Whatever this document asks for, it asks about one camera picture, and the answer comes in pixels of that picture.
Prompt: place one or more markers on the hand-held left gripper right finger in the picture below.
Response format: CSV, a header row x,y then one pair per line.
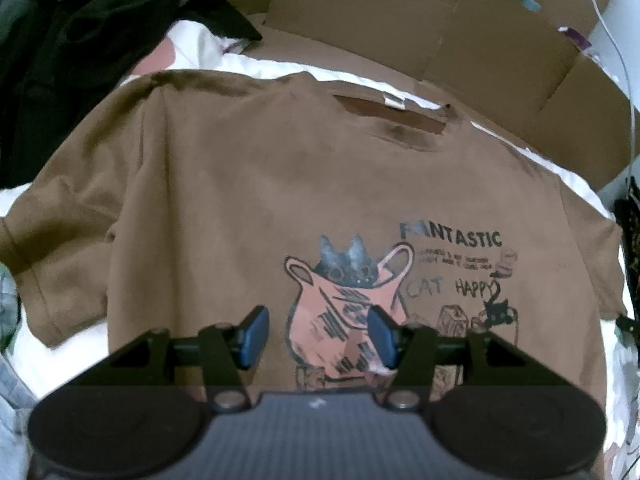
x,y
382,337

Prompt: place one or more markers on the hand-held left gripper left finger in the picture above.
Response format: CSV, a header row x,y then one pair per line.
x,y
255,335

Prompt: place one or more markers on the brown printed t-shirt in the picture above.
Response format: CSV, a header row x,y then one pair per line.
x,y
250,185

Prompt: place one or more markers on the white cartoon-print bed sheet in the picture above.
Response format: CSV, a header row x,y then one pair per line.
x,y
75,360

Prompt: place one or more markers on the black folded garment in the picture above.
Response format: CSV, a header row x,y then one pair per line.
x,y
630,240

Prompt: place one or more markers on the black clothing pile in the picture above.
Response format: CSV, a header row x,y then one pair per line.
x,y
60,85

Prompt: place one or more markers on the brown cardboard sheet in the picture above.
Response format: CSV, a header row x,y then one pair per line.
x,y
375,10

